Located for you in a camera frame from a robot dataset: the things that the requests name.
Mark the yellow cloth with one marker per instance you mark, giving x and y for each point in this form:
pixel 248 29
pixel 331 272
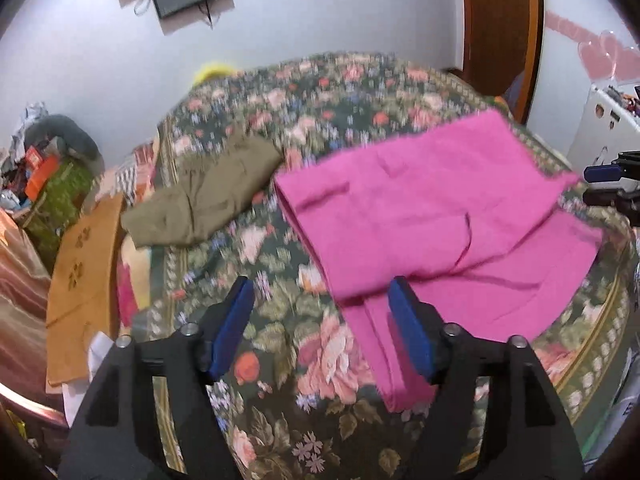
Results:
pixel 212 71

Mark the floral bed blanket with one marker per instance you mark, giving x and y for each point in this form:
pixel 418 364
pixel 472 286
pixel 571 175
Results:
pixel 280 270

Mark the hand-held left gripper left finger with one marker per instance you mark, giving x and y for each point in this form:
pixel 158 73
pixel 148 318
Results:
pixel 231 327

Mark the olive green pants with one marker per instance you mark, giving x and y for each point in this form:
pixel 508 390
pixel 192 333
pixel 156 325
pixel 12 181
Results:
pixel 205 195

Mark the pink heart decoration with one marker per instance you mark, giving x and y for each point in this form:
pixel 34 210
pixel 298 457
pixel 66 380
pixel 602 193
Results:
pixel 600 55

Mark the wooden door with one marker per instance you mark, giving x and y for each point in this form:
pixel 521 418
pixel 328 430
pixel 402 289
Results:
pixel 500 25

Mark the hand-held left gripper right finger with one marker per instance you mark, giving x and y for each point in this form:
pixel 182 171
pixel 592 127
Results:
pixel 412 327

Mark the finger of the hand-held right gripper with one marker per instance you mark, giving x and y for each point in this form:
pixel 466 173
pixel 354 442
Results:
pixel 602 173

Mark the white cabinet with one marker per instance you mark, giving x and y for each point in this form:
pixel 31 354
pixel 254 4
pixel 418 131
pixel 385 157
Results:
pixel 607 130

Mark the striped pink cloth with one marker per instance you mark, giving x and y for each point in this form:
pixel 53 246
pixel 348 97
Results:
pixel 20 310

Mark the brown cardboard box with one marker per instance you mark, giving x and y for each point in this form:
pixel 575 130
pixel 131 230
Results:
pixel 85 285

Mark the pile of clutter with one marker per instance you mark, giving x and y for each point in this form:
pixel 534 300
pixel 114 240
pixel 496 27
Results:
pixel 42 160

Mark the pink pants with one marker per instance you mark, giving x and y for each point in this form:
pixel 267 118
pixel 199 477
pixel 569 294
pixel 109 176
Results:
pixel 430 210

